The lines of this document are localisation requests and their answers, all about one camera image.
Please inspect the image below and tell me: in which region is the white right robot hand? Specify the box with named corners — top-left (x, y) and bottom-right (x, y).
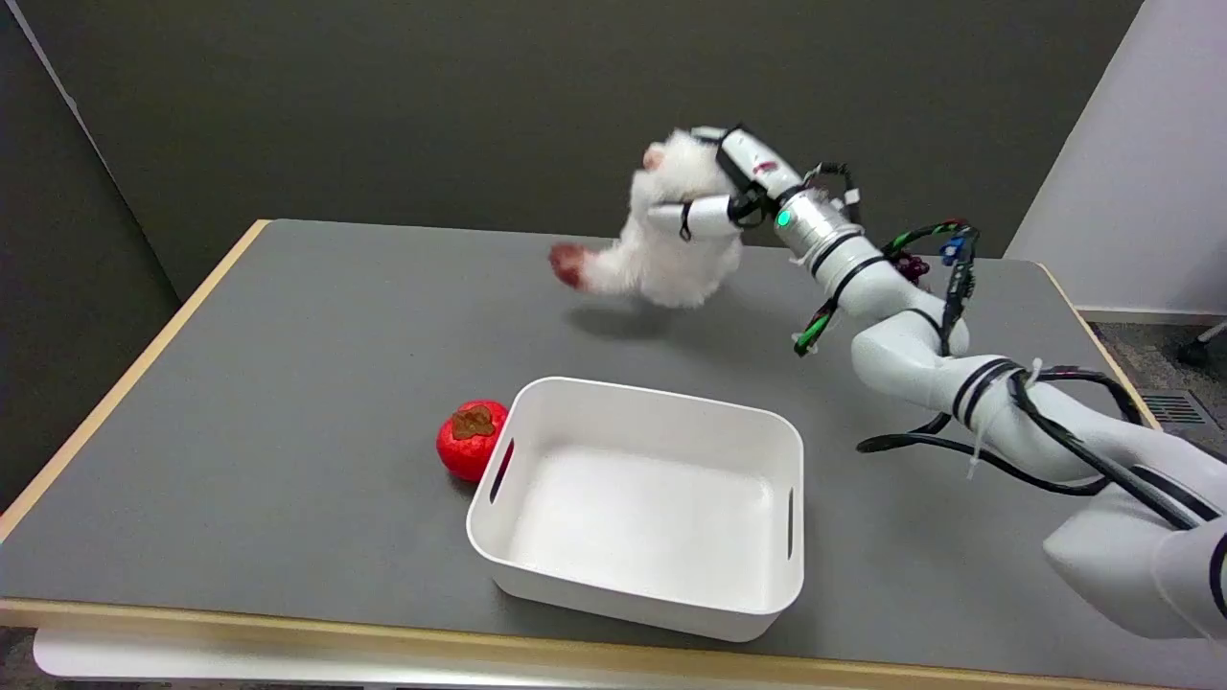
top-left (646, 125), bottom-right (806, 242)

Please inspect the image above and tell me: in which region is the white fluffy plush toy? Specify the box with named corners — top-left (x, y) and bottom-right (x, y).
top-left (548, 130), bottom-right (747, 310)

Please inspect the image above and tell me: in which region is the white plastic box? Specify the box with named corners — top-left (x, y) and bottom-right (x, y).
top-left (466, 376), bottom-right (806, 643)

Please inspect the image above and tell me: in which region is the red toy persimmon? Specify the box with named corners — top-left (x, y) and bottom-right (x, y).
top-left (436, 400), bottom-right (510, 483)

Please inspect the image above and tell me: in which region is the black chair caster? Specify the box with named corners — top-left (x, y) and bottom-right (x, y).
top-left (1177, 322), bottom-right (1227, 366)

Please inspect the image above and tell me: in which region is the floor vent grille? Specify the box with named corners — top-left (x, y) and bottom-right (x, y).
top-left (1143, 393), bottom-right (1211, 426)

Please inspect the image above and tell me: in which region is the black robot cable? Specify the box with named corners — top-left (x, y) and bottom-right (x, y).
top-left (856, 365), bottom-right (1205, 531)

